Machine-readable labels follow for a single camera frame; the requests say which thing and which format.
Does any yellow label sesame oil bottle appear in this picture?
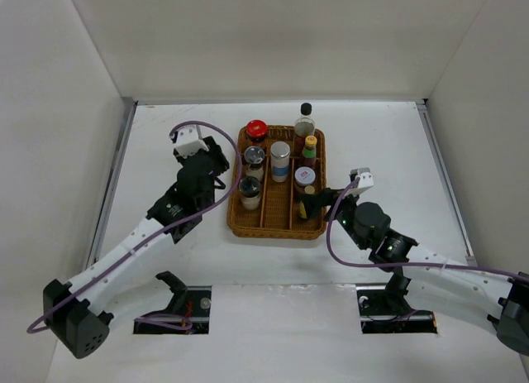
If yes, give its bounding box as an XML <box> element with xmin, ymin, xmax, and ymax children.
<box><xmin>298</xmin><ymin>185</ymin><xmax>316</xmax><ymax>220</ymax></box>

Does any red lid chili sauce jar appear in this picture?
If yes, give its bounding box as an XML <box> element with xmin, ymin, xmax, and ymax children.
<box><xmin>245</xmin><ymin>119</ymin><xmax>268</xmax><ymax>146</ymax></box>

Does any green label chili sauce bottle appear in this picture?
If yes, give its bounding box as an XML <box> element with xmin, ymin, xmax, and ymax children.
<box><xmin>299</xmin><ymin>135</ymin><xmax>317</xmax><ymax>169</ymax></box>

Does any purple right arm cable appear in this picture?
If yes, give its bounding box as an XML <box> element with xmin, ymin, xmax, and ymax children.
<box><xmin>326</xmin><ymin>182</ymin><xmax>529</xmax><ymax>322</ymax></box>

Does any clear salt grinder black top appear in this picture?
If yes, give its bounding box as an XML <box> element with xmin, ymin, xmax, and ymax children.
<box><xmin>244</xmin><ymin>146</ymin><xmax>265</xmax><ymax>182</ymax></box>

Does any brown wicker divided basket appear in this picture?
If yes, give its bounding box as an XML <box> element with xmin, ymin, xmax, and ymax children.
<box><xmin>226</xmin><ymin>125</ymin><xmax>326</xmax><ymax>240</ymax></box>

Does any silver lid white pepper jar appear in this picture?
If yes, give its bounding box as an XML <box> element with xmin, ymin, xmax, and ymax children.
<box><xmin>270</xmin><ymin>141</ymin><xmax>290</xmax><ymax>183</ymax></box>

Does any white lid red label jar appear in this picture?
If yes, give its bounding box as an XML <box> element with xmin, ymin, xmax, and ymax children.
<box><xmin>293</xmin><ymin>166</ymin><xmax>316</xmax><ymax>194</ymax></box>

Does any tall dark soy sauce bottle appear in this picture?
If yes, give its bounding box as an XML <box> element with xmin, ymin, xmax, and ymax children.
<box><xmin>293</xmin><ymin>103</ymin><xmax>316</xmax><ymax>156</ymax></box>

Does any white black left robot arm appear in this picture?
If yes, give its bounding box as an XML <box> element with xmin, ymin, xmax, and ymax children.
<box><xmin>43</xmin><ymin>131</ymin><xmax>230</xmax><ymax>359</ymax></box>

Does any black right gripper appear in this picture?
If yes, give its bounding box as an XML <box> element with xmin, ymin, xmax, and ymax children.
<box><xmin>300</xmin><ymin>185</ymin><xmax>369</xmax><ymax>250</ymax></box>

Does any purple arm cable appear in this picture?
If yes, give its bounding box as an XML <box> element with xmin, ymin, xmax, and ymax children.
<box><xmin>26</xmin><ymin>121</ymin><xmax>243</xmax><ymax>334</ymax></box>
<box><xmin>326</xmin><ymin>182</ymin><xmax>529</xmax><ymax>322</ymax></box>

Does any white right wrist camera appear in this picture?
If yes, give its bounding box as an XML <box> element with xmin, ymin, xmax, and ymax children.
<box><xmin>349</xmin><ymin>167</ymin><xmax>374</xmax><ymax>196</ymax></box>

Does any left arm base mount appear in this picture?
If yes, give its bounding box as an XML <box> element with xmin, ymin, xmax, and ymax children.
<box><xmin>133</xmin><ymin>271</ymin><xmax>212</xmax><ymax>335</ymax></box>

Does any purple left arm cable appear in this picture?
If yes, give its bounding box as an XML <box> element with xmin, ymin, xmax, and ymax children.
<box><xmin>26</xmin><ymin>121</ymin><xmax>243</xmax><ymax>334</ymax></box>

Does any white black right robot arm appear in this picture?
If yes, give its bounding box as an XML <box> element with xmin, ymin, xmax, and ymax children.
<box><xmin>301</xmin><ymin>189</ymin><xmax>528</xmax><ymax>355</ymax></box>

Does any clear glass shaker jar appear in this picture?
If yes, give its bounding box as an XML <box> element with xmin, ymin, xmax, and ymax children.
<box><xmin>239</xmin><ymin>176</ymin><xmax>261</xmax><ymax>211</ymax></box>

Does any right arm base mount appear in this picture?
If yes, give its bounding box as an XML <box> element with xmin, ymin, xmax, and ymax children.
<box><xmin>355</xmin><ymin>275</ymin><xmax>437</xmax><ymax>334</ymax></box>

